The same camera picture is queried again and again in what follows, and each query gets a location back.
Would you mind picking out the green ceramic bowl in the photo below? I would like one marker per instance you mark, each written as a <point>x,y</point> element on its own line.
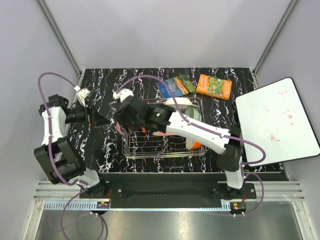
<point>193,113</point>

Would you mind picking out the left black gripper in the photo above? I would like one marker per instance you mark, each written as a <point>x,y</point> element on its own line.
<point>99,120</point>

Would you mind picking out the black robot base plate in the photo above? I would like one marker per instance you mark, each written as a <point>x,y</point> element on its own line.
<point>175,190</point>

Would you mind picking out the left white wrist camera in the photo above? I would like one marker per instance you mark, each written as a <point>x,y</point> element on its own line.
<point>81,94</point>

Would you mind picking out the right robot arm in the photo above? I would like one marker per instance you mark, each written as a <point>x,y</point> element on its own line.
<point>180,117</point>

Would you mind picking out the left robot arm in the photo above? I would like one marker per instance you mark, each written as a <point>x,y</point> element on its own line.
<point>58,157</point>

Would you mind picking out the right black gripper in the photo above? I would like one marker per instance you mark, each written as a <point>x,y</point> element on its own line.
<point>123,118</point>

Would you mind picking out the pink cup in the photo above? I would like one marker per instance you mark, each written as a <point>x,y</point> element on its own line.
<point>123,129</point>

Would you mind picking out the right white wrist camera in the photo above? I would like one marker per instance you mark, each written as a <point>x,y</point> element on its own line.
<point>122,94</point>

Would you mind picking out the orange green book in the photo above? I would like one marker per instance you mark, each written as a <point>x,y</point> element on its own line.
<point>214,87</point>

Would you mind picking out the pink cream floral plate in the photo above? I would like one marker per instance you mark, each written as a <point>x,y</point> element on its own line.
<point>161,134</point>

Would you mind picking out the white paper plate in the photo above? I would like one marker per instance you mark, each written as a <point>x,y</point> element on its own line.
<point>178,103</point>

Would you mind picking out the orange bowl white inside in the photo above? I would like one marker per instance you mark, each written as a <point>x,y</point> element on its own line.
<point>191,144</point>

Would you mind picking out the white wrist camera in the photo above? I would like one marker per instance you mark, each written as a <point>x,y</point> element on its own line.
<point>122,94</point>
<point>81,94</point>

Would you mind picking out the blue landscape book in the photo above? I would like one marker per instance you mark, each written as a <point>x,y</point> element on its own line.
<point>179,86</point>

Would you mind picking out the white whiteboard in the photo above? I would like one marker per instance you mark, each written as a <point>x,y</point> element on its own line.
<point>274,118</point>

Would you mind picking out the metal wire dish rack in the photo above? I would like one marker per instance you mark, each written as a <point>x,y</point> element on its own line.
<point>142,145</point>

